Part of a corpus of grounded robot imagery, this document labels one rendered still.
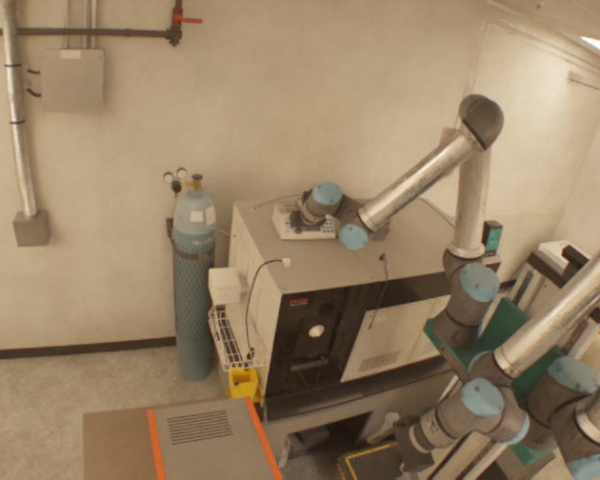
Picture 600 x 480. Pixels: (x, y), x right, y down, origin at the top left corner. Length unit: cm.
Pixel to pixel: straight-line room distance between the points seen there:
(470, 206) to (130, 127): 169
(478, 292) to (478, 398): 61
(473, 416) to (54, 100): 206
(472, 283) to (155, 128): 171
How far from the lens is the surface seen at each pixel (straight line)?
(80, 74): 206
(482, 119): 121
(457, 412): 86
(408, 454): 96
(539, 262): 142
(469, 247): 150
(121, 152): 225
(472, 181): 139
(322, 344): 169
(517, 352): 98
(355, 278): 153
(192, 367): 276
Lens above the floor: 230
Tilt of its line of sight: 29 degrees down
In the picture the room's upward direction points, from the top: 11 degrees clockwise
